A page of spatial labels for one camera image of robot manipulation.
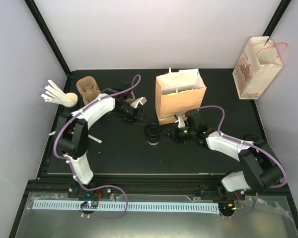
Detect stacked brown pulp cup carriers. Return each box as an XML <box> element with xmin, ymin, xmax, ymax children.
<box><xmin>76</xmin><ymin>76</ymin><xmax>100</xmax><ymax>105</ymax></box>

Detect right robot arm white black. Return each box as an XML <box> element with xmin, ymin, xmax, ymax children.
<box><xmin>166</xmin><ymin>109</ymin><xmax>286</xmax><ymax>200</ymax></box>

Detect small green circuit board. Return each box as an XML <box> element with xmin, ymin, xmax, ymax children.
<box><xmin>80</xmin><ymin>201</ymin><xmax>98</xmax><ymax>209</ymax></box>

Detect brown paper bag white handles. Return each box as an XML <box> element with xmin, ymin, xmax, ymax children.
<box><xmin>155</xmin><ymin>68</ymin><xmax>207</xmax><ymax>125</ymax></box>

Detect black aluminium frame rail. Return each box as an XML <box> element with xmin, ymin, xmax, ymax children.
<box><xmin>27</xmin><ymin>173</ymin><xmax>293</xmax><ymax>199</ymax></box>

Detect black corner post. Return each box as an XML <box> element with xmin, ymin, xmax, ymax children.
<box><xmin>262</xmin><ymin>0</ymin><xmax>292</xmax><ymax>37</ymax></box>
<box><xmin>24</xmin><ymin>0</ymin><xmax>71</xmax><ymax>75</ymax></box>

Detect light blue cable duct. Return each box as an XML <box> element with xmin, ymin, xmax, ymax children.
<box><xmin>32</xmin><ymin>200</ymin><xmax>220</xmax><ymax>214</ymax></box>

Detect left black corner post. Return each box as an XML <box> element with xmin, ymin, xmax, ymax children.
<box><xmin>24</xmin><ymin>0</ymin><xmax>71</xmax><ymax>75</ymax></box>

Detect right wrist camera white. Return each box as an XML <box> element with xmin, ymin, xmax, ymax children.
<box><xmin>174</xmin><ymin>115</ymin><xmax>185</xmax><ymax>128</ymax></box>

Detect paper cup holding stirrers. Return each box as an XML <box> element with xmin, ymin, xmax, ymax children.
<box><xmin>63</xmin><ymin>92</ymin><xmax>78</xmax><ymax>108</ymax></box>

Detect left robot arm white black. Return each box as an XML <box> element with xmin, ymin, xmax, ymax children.
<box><xmin>53</xmin><ymin>88</ymin><xmax>147</xmax><ymax>198</ymax></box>

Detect white wrapped straw on table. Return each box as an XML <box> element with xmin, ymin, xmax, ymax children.
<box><xmin>48</xmin><ymin>131</ymin><xmax>102</xmax><ymax>144</ymax></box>

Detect right black corner post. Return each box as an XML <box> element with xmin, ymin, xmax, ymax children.
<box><xmin>262</xmin><ymin>0</ymin><xmax>292</xmax><ymax>37</ymax></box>

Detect bundle of white wrapped straws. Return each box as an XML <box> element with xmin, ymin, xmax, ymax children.
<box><xmin>41</xmin><ymin>80</ymin><xmax>69</xmax><ymax>105</ymax></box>

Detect white printed paper bag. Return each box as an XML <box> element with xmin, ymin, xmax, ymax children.
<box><xmin>232</xmin><ymin>36</ymin><xmax>288</xmax><ymax>100</ymax></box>

